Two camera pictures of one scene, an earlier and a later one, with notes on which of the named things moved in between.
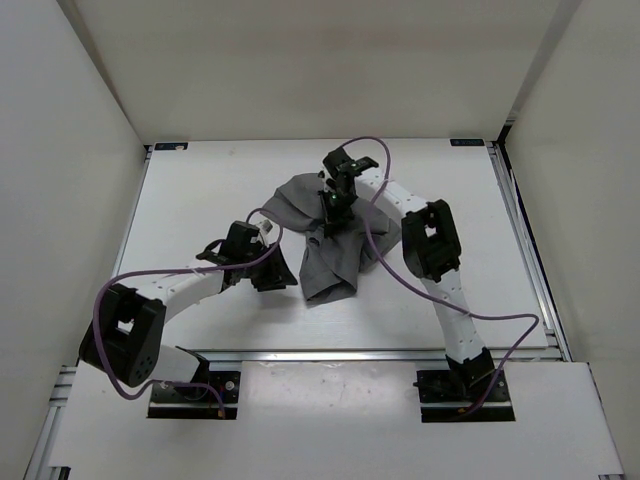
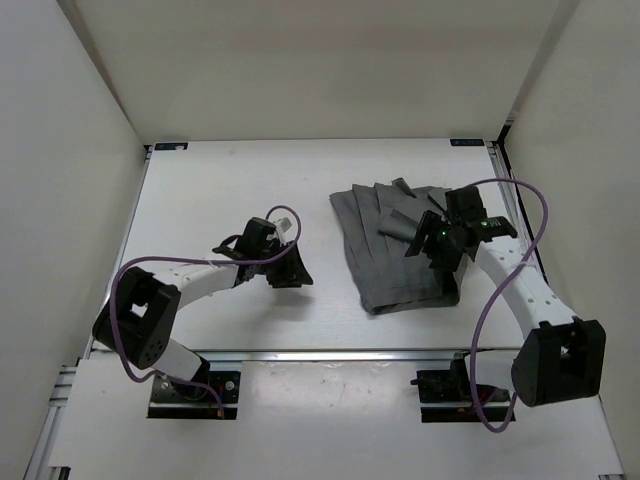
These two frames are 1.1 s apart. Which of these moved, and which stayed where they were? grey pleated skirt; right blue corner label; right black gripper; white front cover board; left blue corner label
Moved: right black gripper; grey pleated skirt
Stayed: white front cover board; left blue corner label; right blue corner label
